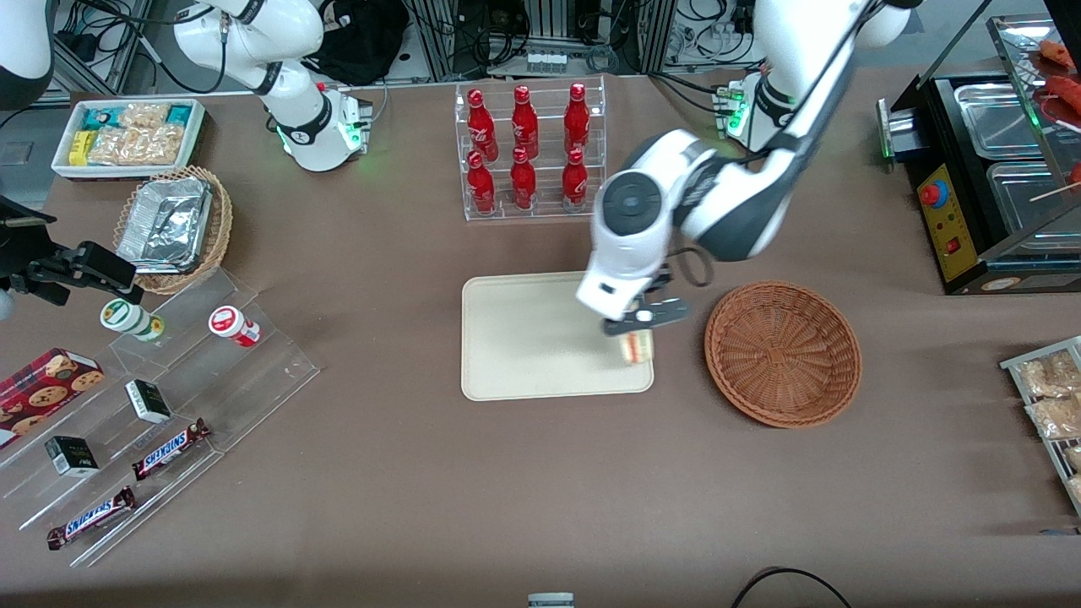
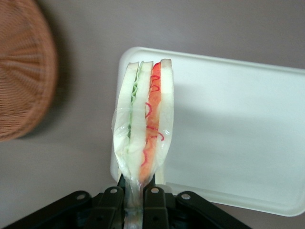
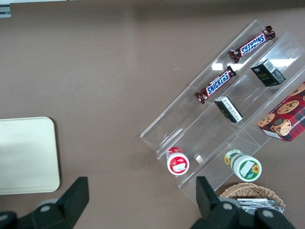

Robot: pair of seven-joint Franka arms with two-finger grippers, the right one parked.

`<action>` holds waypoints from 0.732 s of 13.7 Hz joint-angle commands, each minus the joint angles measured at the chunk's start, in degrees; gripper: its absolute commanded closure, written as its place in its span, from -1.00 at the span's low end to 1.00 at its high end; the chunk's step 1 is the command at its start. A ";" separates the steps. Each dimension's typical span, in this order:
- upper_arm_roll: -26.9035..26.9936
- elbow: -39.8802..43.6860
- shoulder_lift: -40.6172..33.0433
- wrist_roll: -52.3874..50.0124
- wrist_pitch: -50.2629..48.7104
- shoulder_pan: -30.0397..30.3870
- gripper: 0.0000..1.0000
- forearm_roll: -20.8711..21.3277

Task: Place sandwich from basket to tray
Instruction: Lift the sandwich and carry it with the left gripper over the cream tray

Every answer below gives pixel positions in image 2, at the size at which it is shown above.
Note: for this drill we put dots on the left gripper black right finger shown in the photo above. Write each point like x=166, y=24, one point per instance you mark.
x=166, y=210

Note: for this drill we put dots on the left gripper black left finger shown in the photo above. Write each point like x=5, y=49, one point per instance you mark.
x=95, y=210

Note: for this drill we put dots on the triangle sandwich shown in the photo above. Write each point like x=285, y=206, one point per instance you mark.
x=140, y=114

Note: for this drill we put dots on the cream rectangular tray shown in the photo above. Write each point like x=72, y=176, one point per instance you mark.
x=226, y=131

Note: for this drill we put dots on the round brown wicker basket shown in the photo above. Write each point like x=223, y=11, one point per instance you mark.
x=23, y=71

